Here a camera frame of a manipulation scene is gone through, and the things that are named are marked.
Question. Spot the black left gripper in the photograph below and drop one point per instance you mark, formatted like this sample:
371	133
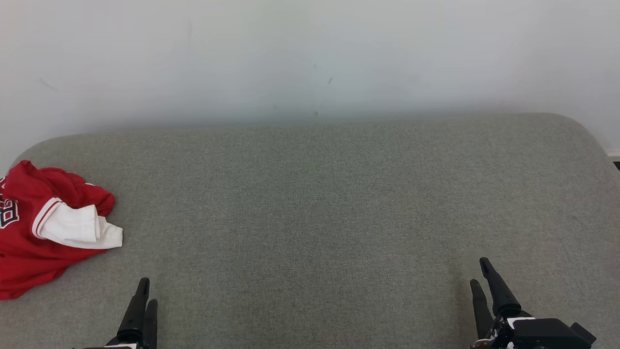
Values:
127	345

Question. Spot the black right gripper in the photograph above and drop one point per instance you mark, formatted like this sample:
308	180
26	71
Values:
537	334

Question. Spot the red basketball jersey white sleeves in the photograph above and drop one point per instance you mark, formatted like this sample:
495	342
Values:
29	257

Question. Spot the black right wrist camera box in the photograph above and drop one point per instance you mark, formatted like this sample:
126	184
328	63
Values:
583	335

